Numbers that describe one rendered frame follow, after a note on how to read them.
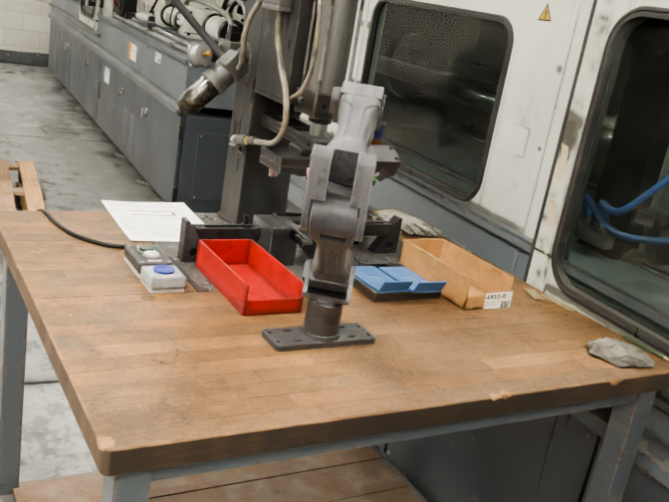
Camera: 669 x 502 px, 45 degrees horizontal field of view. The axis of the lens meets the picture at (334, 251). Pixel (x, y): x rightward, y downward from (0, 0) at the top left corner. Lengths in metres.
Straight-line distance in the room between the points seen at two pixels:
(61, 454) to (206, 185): 2.60
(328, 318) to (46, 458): 1.48
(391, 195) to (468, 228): 0.42
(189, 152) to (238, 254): 3.20
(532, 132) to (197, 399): 1.25
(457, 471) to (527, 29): 1.22
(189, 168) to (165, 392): 3.77
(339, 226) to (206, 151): 3.79
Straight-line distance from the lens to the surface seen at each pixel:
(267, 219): 1.78
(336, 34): 1.70
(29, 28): 10.86
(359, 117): 1.23
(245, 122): 1.94
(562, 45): 2.10
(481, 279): 1.84
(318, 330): 1.40
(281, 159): 1.68
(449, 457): 2.42
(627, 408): 1.73
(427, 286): 1.69
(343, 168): 1.16
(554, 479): 2.08
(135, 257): 1.62
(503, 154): 2.22
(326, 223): 1.14
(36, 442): 2.76
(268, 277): 1.64
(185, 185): 4.94
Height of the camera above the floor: 1.48
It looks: 18 degrees down
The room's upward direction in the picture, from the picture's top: 10 degrees clockwise
